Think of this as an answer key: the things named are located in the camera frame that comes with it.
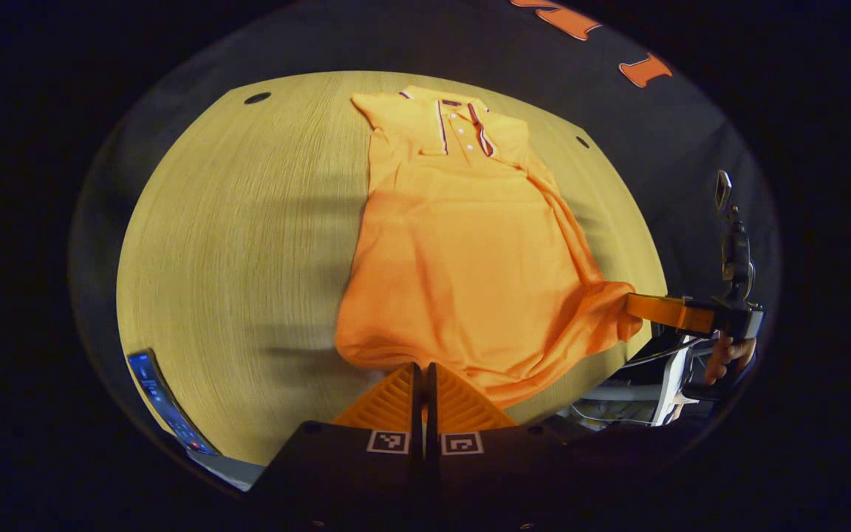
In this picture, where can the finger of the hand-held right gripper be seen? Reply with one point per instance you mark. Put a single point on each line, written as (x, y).
(662, 310)

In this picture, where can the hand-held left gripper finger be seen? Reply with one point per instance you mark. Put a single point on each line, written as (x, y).
(431, 406)
(417, 406)

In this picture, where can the orange T-shirt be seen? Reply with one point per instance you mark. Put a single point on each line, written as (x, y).
(470, 258)

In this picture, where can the blue screen phone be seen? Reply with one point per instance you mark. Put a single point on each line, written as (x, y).
(163, 403)

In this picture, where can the black backdrop cloth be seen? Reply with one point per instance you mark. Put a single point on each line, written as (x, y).
(396, 44)

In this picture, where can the white table frame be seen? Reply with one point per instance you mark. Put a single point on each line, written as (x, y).
(673, 384)

